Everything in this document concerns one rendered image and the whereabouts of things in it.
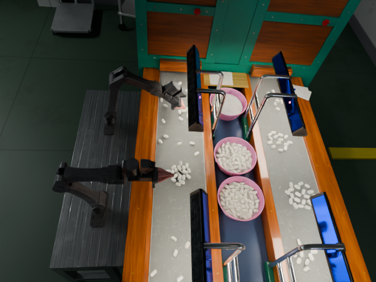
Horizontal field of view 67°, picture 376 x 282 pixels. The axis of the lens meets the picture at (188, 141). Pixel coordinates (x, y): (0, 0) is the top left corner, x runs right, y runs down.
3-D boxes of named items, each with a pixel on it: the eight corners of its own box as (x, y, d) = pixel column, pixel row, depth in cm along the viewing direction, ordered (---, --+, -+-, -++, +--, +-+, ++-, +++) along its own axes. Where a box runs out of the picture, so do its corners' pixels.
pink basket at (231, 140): (222, 186, 172) (225, 179, 164) (205, 151, 185) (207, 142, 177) (259, 173, 180) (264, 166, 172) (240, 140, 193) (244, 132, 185)
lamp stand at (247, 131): (244, 141, 193) (266, 95, 156) (240, 118, 204) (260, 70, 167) (271, 142, 194) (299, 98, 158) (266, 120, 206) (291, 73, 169)
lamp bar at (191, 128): (188, 131, 147) (189, 123, 141) (186, 53, 182) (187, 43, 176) (203, 132, 148) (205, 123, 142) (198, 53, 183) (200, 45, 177)
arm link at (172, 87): (179, 82, 176) (165, 73, 168) (181, 92, 171) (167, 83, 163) (165, 92, 182) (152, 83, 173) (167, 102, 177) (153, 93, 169)
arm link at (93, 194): (108, 195, 151) (63, 169, 126) (107, 207, 147) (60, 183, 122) (99, 197, 153) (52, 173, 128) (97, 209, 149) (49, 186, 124)
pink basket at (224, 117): (226, 130, 197) (230, 122, 189) (200, 107, 206) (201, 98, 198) (250, 112, 208) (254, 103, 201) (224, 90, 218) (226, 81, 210)
